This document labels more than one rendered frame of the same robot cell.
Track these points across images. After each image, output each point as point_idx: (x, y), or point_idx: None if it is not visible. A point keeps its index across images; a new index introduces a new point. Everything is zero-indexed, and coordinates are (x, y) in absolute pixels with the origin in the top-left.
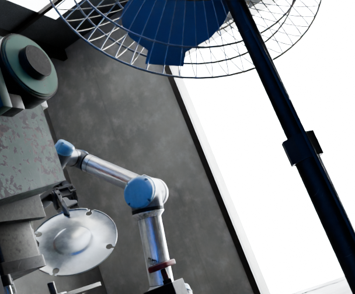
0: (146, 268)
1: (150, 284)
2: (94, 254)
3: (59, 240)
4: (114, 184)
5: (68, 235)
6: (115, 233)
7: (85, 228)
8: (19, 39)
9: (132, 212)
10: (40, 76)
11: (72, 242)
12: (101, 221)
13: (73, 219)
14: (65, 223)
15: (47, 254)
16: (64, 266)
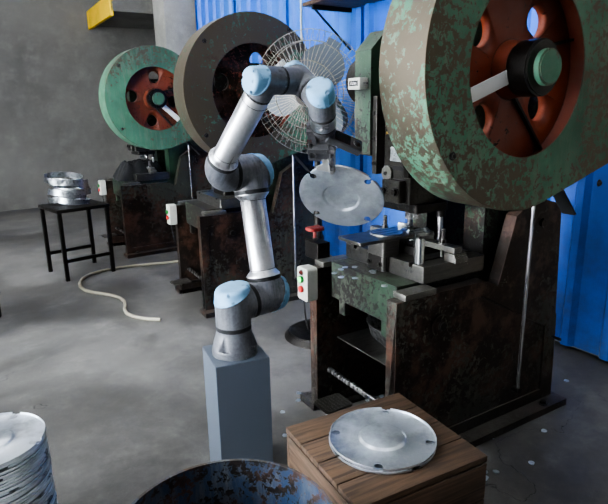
0: (271, 248)
1: (274, 265)
2: (331, 215)
3: (352, 193)
4: (244, 144)
5: (343, 191)
6: (304, 203)
7: (325, 190)
8: None
9: (268, 188)
10: None
11: (343, 199)
12: (307, 188)
13: (330, 177)
14: (339, 178)
15: (368, 202)
16: (359, 217)
